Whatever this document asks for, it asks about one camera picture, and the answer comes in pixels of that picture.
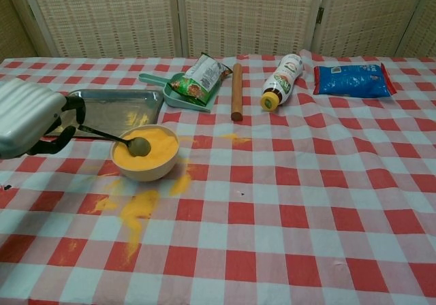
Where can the green snack bag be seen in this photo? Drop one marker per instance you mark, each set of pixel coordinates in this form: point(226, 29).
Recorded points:
point(201, 80)

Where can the black spoon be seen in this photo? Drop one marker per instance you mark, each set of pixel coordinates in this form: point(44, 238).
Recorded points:
point(139, 147)

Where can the spilled yellow powder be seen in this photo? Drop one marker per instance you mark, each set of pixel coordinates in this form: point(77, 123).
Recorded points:
point(141, 206)

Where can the wooden rolling pin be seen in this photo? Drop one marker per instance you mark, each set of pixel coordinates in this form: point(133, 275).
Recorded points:
point(236, 90)

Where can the woven folding screen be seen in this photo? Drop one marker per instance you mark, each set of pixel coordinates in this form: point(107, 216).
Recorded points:
point(245, 15)

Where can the red white checkered tablecloth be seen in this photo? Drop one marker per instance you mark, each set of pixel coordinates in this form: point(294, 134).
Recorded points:
point(272, 216)

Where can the beige bowl of yellow powder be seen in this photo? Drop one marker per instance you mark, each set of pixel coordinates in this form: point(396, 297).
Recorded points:
point(150, 172)

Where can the blue snack bag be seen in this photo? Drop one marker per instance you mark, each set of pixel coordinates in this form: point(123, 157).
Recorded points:
point(354, 80)

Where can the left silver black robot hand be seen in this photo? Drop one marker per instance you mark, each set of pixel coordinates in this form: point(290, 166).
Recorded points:
point(27, 114)

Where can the green plastic scoop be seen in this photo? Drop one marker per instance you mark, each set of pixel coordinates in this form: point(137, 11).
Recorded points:
point(177, 99)

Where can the rectangular metal tray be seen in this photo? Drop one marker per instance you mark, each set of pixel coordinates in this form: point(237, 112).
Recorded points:
point(116, 107)

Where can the white bottle with yellow cap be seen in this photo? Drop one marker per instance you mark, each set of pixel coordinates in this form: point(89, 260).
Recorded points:
point(282, 80)

